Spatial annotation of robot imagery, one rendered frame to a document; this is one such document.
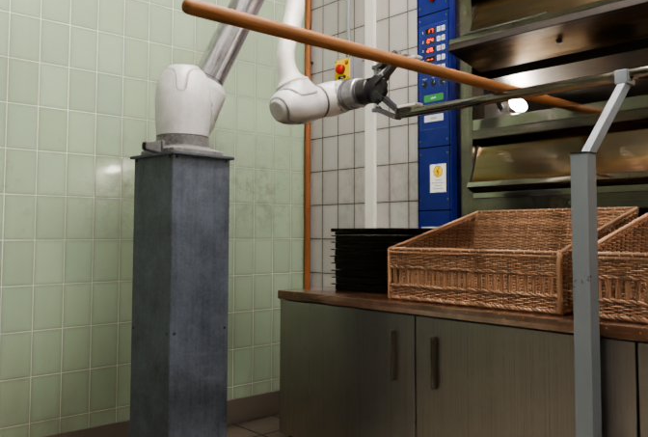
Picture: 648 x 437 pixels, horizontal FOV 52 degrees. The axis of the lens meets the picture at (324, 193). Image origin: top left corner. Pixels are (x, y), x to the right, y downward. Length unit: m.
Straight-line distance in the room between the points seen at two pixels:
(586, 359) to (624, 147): 0.82
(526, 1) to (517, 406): 1.35
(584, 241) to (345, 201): 1.50
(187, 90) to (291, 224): 1.16
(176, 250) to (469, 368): 0.84
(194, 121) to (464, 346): 0.97
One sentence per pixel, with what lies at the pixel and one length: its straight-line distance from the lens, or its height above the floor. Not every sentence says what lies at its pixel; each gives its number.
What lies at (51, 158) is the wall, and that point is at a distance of 2.46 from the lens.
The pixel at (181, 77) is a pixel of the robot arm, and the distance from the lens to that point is 2.00.
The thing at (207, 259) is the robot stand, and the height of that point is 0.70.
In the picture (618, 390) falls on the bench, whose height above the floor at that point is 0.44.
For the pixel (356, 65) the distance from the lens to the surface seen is 2.84.
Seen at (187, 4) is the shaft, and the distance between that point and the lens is 1.27.
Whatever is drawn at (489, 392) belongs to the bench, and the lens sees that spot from 1.78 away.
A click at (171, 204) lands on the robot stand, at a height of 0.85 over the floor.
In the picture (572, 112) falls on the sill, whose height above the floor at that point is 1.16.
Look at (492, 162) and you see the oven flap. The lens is 2.40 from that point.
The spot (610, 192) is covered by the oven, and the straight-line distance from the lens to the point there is 2.18.
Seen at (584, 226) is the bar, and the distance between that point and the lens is 1.55.
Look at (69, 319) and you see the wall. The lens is 2.49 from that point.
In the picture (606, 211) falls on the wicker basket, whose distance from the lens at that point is 2.15.
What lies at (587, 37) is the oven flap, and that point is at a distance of 2.25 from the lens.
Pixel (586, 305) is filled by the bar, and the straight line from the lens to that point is 1.55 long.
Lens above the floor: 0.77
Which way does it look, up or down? 3 degrees up
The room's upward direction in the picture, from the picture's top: straight up
